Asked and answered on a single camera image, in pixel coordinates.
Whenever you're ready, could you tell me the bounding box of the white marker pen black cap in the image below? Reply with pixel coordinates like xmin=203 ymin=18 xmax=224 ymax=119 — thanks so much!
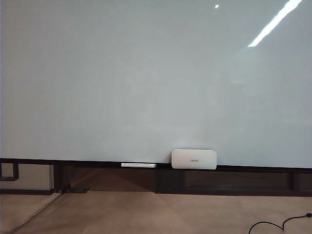
xmin=120 ymin=162 xmax=169 ymax=169

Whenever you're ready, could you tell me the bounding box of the white whiteboard eraser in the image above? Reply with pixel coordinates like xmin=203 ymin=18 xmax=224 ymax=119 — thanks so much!
xmin=171 ymin=149 xmax=217 ymax=170

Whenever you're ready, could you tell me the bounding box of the large white whiteboard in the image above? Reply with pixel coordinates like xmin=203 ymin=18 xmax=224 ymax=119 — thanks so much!
xmin=0 ymin=0 xmax=312 ymax=169

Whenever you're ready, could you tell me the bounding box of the dark wood base panel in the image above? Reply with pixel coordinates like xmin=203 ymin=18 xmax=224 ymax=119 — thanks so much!
xmin=53 ymin=165 xmax=312 ymax=196

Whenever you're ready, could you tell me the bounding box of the black whiteboard tray rail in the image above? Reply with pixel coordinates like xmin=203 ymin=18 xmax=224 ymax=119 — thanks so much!
xmin=0 ymin=157 xmax=312 ymax=174

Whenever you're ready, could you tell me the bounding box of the black pipe bracket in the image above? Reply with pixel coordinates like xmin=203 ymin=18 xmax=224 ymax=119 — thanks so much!
xmin=0 ymin=162 xmax=19 ymax=181

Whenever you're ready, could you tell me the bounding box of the black floor cable with plug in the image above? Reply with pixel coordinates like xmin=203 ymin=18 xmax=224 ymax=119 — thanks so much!
xmin=248 ymin=212 xmax=312 ymax=234

